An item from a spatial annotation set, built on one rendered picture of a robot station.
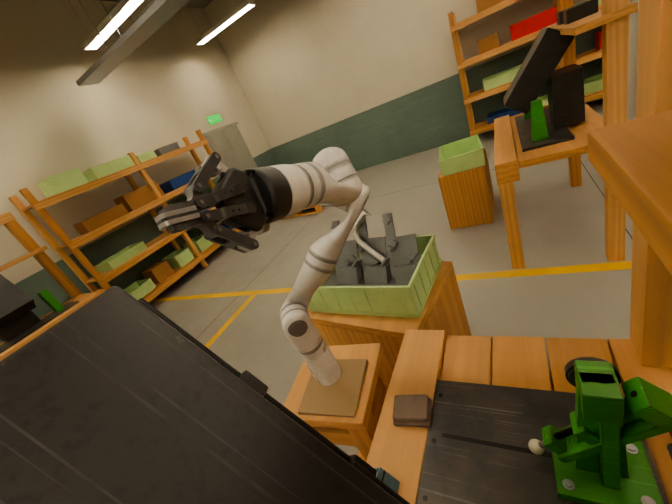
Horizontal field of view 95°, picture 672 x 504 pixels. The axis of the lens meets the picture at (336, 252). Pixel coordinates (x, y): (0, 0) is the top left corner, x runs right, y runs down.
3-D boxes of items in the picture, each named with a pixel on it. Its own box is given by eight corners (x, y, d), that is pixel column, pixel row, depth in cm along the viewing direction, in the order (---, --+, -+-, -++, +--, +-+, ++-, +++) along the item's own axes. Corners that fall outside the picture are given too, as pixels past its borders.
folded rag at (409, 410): (432, 400, 85) (429, 393, 83) (431, 428, 78) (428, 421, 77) (397, 399, 89) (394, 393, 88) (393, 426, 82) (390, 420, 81)
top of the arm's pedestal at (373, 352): (282, 425, 108) (277, 417, 106) (313, 353, 133) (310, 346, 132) (367, 431, 94) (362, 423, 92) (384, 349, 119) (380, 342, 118)
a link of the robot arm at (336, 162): (302, 156, 53) (315, 170, 67) (327, 201, 53) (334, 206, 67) (338, 135, 52) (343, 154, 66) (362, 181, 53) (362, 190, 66)
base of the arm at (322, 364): (313, 383, 110) (292, 353, 102) (324, 361, 117) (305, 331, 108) (335, 388, 105) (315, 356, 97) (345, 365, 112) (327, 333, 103)
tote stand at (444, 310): (349, 407, 199) (297, 316, 167) (383, 346, 232) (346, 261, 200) (456, 448, 155) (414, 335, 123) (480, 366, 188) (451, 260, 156)
